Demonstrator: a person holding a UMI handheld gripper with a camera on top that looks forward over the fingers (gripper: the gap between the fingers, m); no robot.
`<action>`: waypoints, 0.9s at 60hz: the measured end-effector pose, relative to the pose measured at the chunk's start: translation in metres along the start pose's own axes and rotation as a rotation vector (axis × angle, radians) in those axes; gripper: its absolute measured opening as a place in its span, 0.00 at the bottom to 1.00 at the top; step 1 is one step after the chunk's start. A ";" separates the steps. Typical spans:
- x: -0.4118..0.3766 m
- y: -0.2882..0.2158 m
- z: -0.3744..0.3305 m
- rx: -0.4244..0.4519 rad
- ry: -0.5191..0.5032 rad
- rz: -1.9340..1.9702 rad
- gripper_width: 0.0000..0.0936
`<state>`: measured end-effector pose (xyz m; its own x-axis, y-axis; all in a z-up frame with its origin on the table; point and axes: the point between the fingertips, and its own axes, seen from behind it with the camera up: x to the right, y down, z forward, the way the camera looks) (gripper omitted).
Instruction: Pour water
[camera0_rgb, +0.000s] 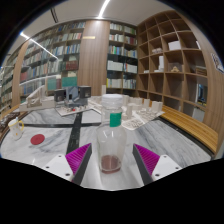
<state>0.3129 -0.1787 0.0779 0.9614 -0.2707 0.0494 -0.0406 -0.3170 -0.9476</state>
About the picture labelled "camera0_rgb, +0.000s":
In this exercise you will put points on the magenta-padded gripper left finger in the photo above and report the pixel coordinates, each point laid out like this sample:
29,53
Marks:
78,160

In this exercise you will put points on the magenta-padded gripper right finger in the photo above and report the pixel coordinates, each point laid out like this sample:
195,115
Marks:
146,159

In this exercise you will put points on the clear bottle with green label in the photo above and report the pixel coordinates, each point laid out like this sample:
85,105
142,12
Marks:
111,143

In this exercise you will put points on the flat round red coaster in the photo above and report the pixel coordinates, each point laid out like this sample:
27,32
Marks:
37,139

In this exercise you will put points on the dark grey building model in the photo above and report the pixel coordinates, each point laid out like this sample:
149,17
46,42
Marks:
71,95

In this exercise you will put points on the white architectural model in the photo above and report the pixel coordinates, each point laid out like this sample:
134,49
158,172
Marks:
36,100

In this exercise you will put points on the brown model on wooden board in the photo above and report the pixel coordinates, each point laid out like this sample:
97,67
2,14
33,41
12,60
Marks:
8,120

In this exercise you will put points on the wooden cubby shelf unit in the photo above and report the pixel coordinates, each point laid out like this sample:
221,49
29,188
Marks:
173,73

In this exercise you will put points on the tall bookshelf with books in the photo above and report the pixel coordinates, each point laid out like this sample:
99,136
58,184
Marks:
56,56
121,60
6,86

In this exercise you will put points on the ceiling light strip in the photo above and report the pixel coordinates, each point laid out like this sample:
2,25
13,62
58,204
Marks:
104,8

